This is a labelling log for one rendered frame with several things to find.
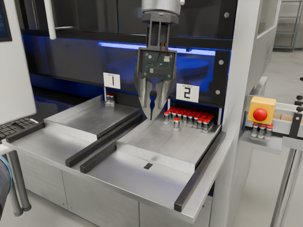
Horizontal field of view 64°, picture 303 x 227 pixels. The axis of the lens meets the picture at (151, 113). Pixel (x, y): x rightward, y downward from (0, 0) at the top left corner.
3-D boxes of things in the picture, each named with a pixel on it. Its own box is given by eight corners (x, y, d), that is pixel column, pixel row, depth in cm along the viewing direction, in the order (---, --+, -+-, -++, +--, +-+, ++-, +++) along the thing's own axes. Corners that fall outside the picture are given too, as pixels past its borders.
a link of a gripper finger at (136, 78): (131, 96, 52) (134, 54, 50) (132, 95, 53) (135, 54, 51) (153, 98, 52) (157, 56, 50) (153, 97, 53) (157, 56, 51)
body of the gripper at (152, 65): (134, 79, 45) (139, 9, 42) (137, 75, 53) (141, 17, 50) (175, 83, 45) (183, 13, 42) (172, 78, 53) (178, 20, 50)
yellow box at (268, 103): (250, 113, 85) (254, 93, 82) (273, 117, 82) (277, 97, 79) (246, 121, 79) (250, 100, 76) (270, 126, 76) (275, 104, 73)
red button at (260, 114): (253, 116, 78) (255, 105, 77) (266, 119, 77) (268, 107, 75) (251, 120, 75) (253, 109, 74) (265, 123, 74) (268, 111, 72)
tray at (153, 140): (163, 114, 105) (164, 106, 103) (224, 127, 93) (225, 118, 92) (116, 150, 77) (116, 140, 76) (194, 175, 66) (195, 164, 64)
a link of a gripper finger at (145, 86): (135, 124, 49) (138, 78, 46) (137, 117, 54) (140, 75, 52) (150, 125, 49) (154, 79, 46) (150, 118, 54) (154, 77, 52)
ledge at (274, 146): (245, 129, 95) (246, 124, 95) (282, 137, 89) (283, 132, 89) (238, 145, 84) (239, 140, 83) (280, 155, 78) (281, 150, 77)
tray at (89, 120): (102, 101, 120) (102, 94, 118) (148, 110, 108) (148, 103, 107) (44, 127, 93) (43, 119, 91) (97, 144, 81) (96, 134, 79)
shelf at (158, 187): (95, 102, 123) (94, 99, 122) (237, 134, 91) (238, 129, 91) (2, 145, 84) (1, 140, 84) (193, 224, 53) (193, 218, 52)
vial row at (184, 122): (167, 119, 99) (167, 109, 97) (210, 129, 91) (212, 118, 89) (165, 121, 97) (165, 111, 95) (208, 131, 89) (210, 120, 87)
